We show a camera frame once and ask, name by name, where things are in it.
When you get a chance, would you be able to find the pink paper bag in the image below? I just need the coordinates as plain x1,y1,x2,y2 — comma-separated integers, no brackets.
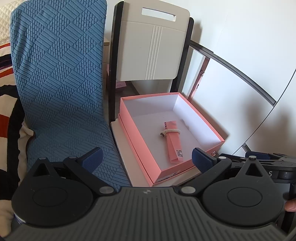
163,120,184,164

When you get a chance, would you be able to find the cream rope ring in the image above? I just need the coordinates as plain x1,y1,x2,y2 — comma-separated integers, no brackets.
158,128,182,139

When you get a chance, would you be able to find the person's right hand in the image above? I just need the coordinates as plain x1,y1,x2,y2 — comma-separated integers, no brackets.
285,199,296,212

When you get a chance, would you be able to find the pink open box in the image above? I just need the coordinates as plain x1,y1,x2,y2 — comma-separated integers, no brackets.
118,93,225,187

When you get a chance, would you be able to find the striped blanket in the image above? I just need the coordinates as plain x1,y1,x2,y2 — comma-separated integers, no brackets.
1,43,34,237

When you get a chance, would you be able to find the small pink card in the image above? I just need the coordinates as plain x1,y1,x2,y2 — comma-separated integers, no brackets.
115,81,126,89

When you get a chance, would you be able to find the blue textured cushion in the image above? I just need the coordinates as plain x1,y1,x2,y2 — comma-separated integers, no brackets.
10,1,130,189

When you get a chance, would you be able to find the white folding chair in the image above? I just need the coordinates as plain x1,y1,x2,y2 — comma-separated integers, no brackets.
108,1,195,187

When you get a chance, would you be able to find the cream quilted pillow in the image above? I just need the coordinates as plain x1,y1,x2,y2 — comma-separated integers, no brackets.
0,0,24,45

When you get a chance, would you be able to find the black metal rail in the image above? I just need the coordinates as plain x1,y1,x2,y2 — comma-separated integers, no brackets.
190,40,276,106

